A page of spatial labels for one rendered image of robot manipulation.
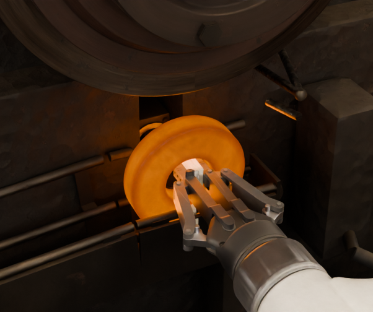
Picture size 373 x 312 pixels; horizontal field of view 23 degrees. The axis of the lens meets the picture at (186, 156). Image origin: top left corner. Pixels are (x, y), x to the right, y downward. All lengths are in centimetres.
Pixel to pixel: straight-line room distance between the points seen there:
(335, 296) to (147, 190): 31
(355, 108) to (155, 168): 28
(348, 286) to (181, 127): 30
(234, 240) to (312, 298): 13
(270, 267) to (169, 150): 23
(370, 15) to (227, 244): 43
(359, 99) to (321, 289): 38
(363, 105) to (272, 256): 33
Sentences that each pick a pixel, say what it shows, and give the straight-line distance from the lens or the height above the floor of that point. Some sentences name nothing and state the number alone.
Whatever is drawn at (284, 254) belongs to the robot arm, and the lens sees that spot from 92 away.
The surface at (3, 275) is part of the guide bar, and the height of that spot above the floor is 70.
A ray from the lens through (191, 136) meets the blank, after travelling 107.
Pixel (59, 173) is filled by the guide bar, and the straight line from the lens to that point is 112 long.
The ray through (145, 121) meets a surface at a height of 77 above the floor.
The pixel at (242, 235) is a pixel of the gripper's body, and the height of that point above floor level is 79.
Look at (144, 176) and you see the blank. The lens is 107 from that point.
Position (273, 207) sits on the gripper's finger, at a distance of 103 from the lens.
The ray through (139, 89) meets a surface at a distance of 99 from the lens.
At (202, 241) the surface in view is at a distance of 99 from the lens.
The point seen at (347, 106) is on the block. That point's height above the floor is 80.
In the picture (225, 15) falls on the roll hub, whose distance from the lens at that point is 90.
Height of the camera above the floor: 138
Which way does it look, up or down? 33 degrees down
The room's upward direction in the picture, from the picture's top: straight up
